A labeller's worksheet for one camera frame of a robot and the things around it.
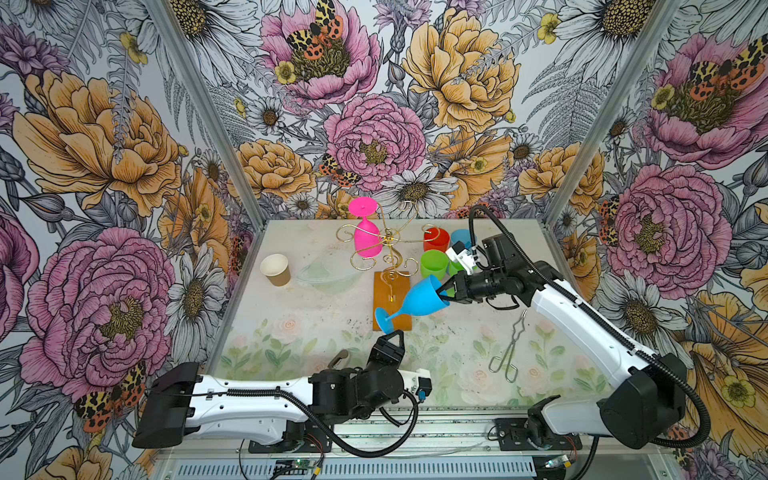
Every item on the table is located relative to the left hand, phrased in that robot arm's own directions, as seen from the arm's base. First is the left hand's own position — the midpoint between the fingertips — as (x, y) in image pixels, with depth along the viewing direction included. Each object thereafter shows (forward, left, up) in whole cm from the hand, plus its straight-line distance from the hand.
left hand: (389, 337), depth 73 cm
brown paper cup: (+30, +38, -12) cm, 50 cm away
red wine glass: (+38, -16, -6) cm, 42 cm away
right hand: (+6, -12, +6) cm, 14 cm away
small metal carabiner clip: (0, +15, -16) cm, 21 cm away
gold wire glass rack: (+25, +2, +2) cm, 25 cm away
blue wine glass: (+3, -8, +11) cm, 14 cm away
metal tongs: (0, -30, -18) cm, 35 cm away
